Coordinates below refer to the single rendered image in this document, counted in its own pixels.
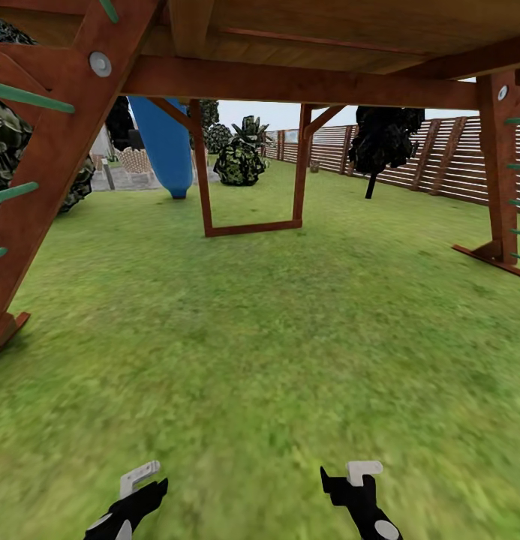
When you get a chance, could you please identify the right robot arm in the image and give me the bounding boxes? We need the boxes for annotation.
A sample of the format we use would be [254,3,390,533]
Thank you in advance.
[320,460,402,540]

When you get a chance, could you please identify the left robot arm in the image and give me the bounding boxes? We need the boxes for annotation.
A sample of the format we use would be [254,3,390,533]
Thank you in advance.
[83,460,168,540]

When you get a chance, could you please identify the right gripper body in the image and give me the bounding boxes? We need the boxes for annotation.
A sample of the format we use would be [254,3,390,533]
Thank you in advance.
[329,475,377,519]

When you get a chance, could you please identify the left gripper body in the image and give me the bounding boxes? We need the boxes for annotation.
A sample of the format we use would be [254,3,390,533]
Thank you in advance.
[109,481,162,529]

